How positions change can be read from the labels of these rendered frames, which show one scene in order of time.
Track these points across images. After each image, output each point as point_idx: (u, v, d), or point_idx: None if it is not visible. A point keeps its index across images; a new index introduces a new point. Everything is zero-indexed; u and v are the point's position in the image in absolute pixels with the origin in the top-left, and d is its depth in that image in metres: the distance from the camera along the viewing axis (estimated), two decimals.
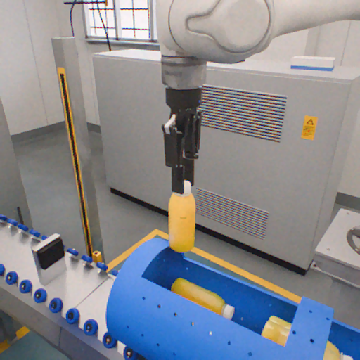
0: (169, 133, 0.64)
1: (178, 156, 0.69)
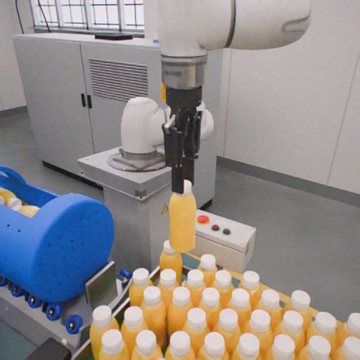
0: (169, 133, 0.64)
1: (178, 156, 0.69)
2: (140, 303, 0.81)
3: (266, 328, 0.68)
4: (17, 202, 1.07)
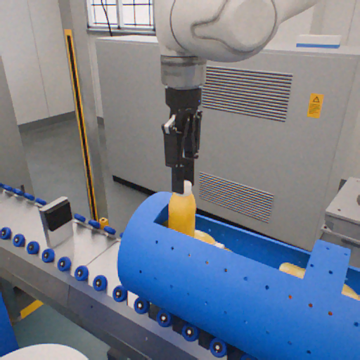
0: (169, 133, 0.64)
1: (178, 156, 0.69)
2: None
3: None
4: None
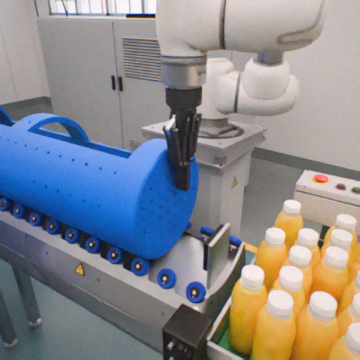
0: (195, 120, 0.73)
1: None
2: (275, 267, 0.68)
3: None
4: None
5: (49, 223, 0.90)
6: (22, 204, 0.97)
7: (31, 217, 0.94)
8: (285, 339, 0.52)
